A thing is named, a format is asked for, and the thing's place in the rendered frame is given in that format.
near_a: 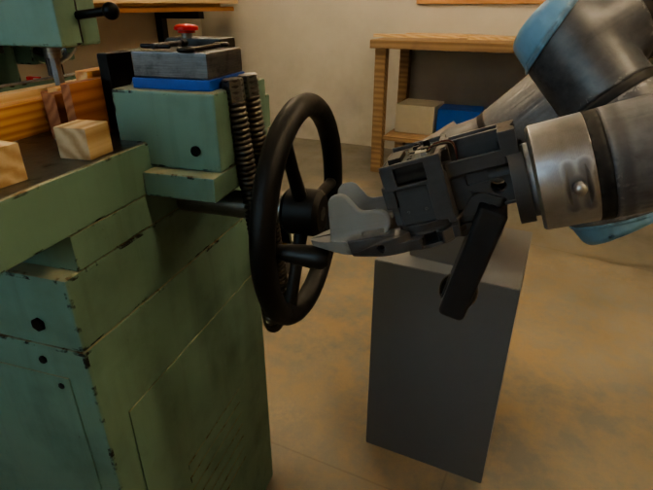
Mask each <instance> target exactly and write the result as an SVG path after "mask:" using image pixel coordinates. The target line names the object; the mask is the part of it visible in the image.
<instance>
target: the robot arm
mask: <svg viewBox="0 0 653 490"><path fill-rule="evenodd" d="M513 51H514V53H515V55H516V56H517V58H518V59H519V61H520V62H521V64H522V66H523V67H524V69H525V74H526V75H528V74H529V75H528V76H526V77H525V78H524V79H523V80H521V81H520V82H519V83H518V84H517V85H515V86H514V87H513V88H511V89H510V90H509V91H508V92H506V93H505V94H504V95H503V96H502V97H500V98H499V99H498V100H497V101H495V102H494V103H493V104H492V105H490V106H489V107H488V108H487V109H486V110H484V111H483V112H482V113H481V114H479V115H478V116H477V117H476V118H474V119H471V120H468V121H466V122H461V123H458V124H455V125H453V126H450V127H448V128H447V129H445V130H444V131H443V132H442V133H440V134H439V136H435V137H431V138H429V139H425V140H421V141H418V142H414V143H410V144H407V145H403V146H400V147H396V148H393V153H392V154H391V155H390V156H389V157H388V159H387V160H386V162H385V163H384V165H383V166H382V167H380V168H379V174H380V177H381V181H382V184H383V188H382V189H381V191H382V194H383V195H381V196H376V197H371V196H369V195H367V194H366V193H365V192H364V191H363V190H362V189H361V188H360V186H359V185H358V184H356V183H354V182H347V183H344V184H342V185H341V186H340V187H339V189H338V194H335V195H333V196H332V197H331V198H330V199H329V201H328V204H327V206H328V216H329V227H330V229H329V230H326V231H324V232H322V233H320V234H318V235H315V236H314V237H313V238H312V239H311V242H312V244H313V246H316V247H319V248H322V249H326V250H329V251H331V252H335V253H339V254H343V255H353V256H354V257H386V256H392V255H397V254H402V253H406V252H409V251H414V250H424V249H429V248H433V247H436V246H439V245H443V244H446V243H449V242H451V241H453V240H454V239H455V238H456V237H458V236H464V241H463V244H462V246H461V249H460V251H459V253H458V255H457V257H456V260H455V262H454V265H453V267H452V270H451V272H450V273H448V275H446V276H445V277H444V278H443V279H442V281H441V283H440V286H439V294H440V297H441V301H440V304H439V309H438V310H439V312H440V314H442V315H445V316H447V317H450V318H453V319H455V320H458V321H460V320H462V319H463V318H464V315H465V313H466V311H467V310H468V308H469V307H470V306H471V305H472V304H473V303H474V302H475V301H476V300H477V297H478V285H479V282H480V280H481V278H482V276H483V273H484V271H485V269H486V267H487V264H488V262H489V260H490V257H491V255H492V253H493V252H494V249H495V247H496V245H497V243H498V239H499V237H500V235H501V232H502V230H503V228H504V226H505V223H506V221H507V219H508V213H507V204H510V203H515V202H516V203H517V207H518V212H519V216H520V220H521V223H522V224H525V223H530V222H535V221H537V218H536V216H540V215H541V217H542V222H543V225H544V228H546V229H553V228H563V227H570V228H571V229H572V230H573V231H574V232H575V233H576V234H577V236H578V237H579V238H580V239H581V240H582V241H583V242H584V243H586V244H588V245H599V244H602V243H606V242H609V241H612V240H614V239H617V238H620V237H622V236H625V235H627V234H630V233H632V232H634V231H637V230H639V229H641V228H644V227H646V226H648V225H650V224H652V223H653V65H652V64H651V62H650V61H649V60H648V59H650V58H651V57H653V0H546V1H545V2H543V3H542V4H541V5H540V6H539V7H538V8H537V9H536V10H535V11H534V12H533V14H532V15H531V16H530V17H529V18H528V19H527V21H526V22H525V23H524V24H523V26H522V27H521V29H520V30H519V32H518V34H517V36H516V38H515V40H514V44H513ZM421 145H422V146H421ZM412 147H413V148H412ZM409 148H411V149H409ZM405 149H407V150H405Z"/></svg>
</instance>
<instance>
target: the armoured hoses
mask: <svg viewBox="0 0 653 490"><path fill-rule="evenodd" d="M221 83H222V89H224V90H226V93H227V100H228V106H229V112H230V117H231V120H230V122H231V123H232V125H231V128H232V134H233V137H232V138H233V140H234V141H233V144H234V150H235V154H236V157H235V159H236V160H237V161H236V164H237V170H238V173H237V174H238V175H239V177H238V179H239V180H240V181H239V184H240V189H241V193H242V195H241V196H242V198H243V201H242V202H243V203H244V204H245V206H244V208H245V209H247V210H248V211H246V212H245V213H246V214H248V215H246V216H245V217H246V219H245V220H246V222H247V223H246V225H247V231H248V234H249V220H250V208H251V199H252V192H253V185H254V180H255V176H256V171H257V166H258V160H259V156H260V153H261V149H262V146H263V143H264V140H265V138H266V135H265V132H266V131H265V130H264V129H265V126H264V120H263V115H262V110H261V107H262V106H261V105H260V102H261V100H260V99H259V98H260V95H259V89H258V77H257V73H243V74H239V75H238V76H237V77H230V78H224V79H222V80H221ZM282 243H283V241H282V236H281V229H280V224H279V223H277V225H276V248H277V246H278V245H279V244H282ZM276 260H277V259H276ZM277 270H278V277H279V282H280V286H281V290H282V293H283V296H284V297H285V294H286V288H287V283H288V274H287V268H286V263H285V262H284V261H280V260H277ZM261 314H262V318H263V323H264V325H265V327H266V329H267V330H268V331H269V332H271V333H275V332H278V331H279V330H280V329H281V328H282V327H283V326H284V325H279V324H277V323H275V322H273V321H272V320H271V319H270V318H269V317H268V316H267V315H266V314H265V313H264V311H263V310H262V309H261Z"/></svg>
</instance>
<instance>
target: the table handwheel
mask: <svg viewBox="0 0 653 490"><path fill-rule="evenodd" d="M308 117H310V118H311V119H312V121H313V122H314V124H315V126H316V127H317V130H318V133H319V137H320V141H321V147H322V153H323V163H324V182H323V183H322V184H321V185H320V186H319V188H318V189H308V188H305V187H304V184H303V181H302V178H301V175H300V172H299V168H298V164H297V160H296V156H295V152H294V148H293V144H292V142H293V140H294V138H295V135H296V133H297V132H298V130H299V128H300V127H301V125H302V124H303V122H304V121H305V120H306V119H307V118H308ZM285 170H286V173H287V177H288V181H289V185H290V188H289V189H288V190H286V191H285V193H284V194H283V195H281V194H280V190H281V185H282V180H283V175H284V171H285ZM341 185H342V154H341V144H340V137H339V132H338V127H337V124H336V120H335V118H334V115H333V114H332V111H331V109H330V107H329V106H328V104H327V103H326V102H325V101H324V100H323V99H322V98H321V96H319V95H317V94H315V93H311V92H304V93H301V94H298V95H296V96H294V97H293V98H291V99H290V100H289V101H288V102H287V103H286V104H285V105H284V106H283V107H282V109H281V110H280V112H279V113H278V114H277V116H276V118H275V119H274V121H273V123H272V125H271V126H270V128H269V130H268V133H267V135H266V138H265V140H264V143H263V146H262V149H261V153H260V156H259V160H258V166H257V171H256V176H255V180H254V185H253V192H252V199H251V208H250V220H249V256H250V267H251V274H252V280H253V284H254V288H255V292H256V295H257V298H258V302H259V304H260V306H261V308H262V310H263V311H264V313H265V314H266V315H267V316H268V317H269V318H270V319H271V320H272V321H273V322H275V323H277V324H279V325H284V326H288V325H293V324H295V323H297V322H299V321H301V320H302V319H303V318H304V317H305V316H306V315H307V314H308V313H309V312H310V310H311V309H312V308H313V306H314V305H315V303H316V301H317V299H318V297H319V295H320V293H321V291H322V289H323V286H324V284H325V281H326V279H327V274H328V271H329V266H330V265H329V266H328V267H326V268H324V269H315V268H310V269H309V272H308V274H307V277H306V279H305V281H304V283H303V285H302V287H301V289H300V290H299V284H300V276H301V269H302V266H300V265H296V264H292V263H291V264H290V271H289V277H288V283H287V288H286V294H285V297H284V296H283V293H282V290H281V286H280V282H279V277H278V270H277V260H276V225H277V223H280V224H281V227H282V228H283V230H284V231H285V232H286V233H292V234H293V242H292V244H306V242H307V237H308V236H315V235H318V234H320V233H322V232H324V231H326V230H329V229H330V227H329V216H328V206H327V204H328V201H329V199H330V198H331V197H332V196H333V195H335V194H338V189H339V187H340V186H341ZM241 195H242V193H241V191H238V190H234V191H232V192H231V193H229V194H228V195H226V196H225V197H224V198H222V199H221V200H219V201H218V202H216V203H213V202H204V201H196V200H187V199H180V198H177V205H178V207H179V208H180V209H181V210H182V211H190V212H197V213H205V214H213V215H221V216H228V217H236V218H244V219H246V217H245V216H246V215H248V214H246V213H245V212H246V211H248V210H247V209H245V208H244V206H245V204H244V203H243V202H242V201H243V198H242V196H241Z"/></svg>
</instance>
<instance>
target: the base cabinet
mask: <svg viewBox="0 0 653 490"><path fill-rule="evenodd" d="M246 223H247V222H246V220H245V219H244V218H241V219H240V220H239V221H238V222H237V223H236V224H234V225H233V226H232V227H231V228H230V229H228V230H227V231H226V232H225V233H224V234H222V235H221V236H220V237H219V238H218V239H217V240H215V241H214V242H213V243H212V244H211V245H210V246H208V247H207V248H206V249H205V250H204V251H202V252H201V253H200V254H199V255H198V256H197V257H195V258H194V259H193V260H192V261H191V262H189V263H188V264H187V265H186V266H185V267H183V268H182V269H181V270H180V271H179V272H178V273H176V274H175V275H174V276H173V277H172V278H171V279H169V280H168V281H167V282H166V283H165V284H163V285H162V286H161V287H160V288H159V289H158V290H156V291H155V292H154V293H153V294H152V295H151V296H149V297H148V298H147V299H146V300H144V301H143V302H142V303H141V304H140V305H139V306H137V307H136V308H135V309H134V310H133V311H132V312H130V313H129V314H128V315H127V316H126V317H125V318H123V319H122V320H121V321H120V322H119V323H117V324H116V325H115V326H114V327H113V328H112V329H110V330H109V331H108V332H107V333H106V334H104V335H103V336H102V337H101V338H100V339H98V340H97V341H96V342H95V343H94V344H93V345H91V346H90V347H89V348H88V349H87V350H85V351H84V352H80V351H75V350H71V349H66V348H62V347H58V346H53V345H49V344H45V343H41V342H36V341H32V340H27V339H23V338H19V337H14V336H10V335H5V334H1V333H0V490H266V488H267V485H268V483H269V481H270V479H271V477H272V475H273V470H272V456H271V442H270V428H269V414H268V400H267V386H266V372H265V359H264V344H263V330H262V317H261V307H260V304H259V302H258V298H257V295H256V292H255V288H254V284H253V280H252V274H251V267H250V256H249V234H248V231H247V225H246Z"/></svg>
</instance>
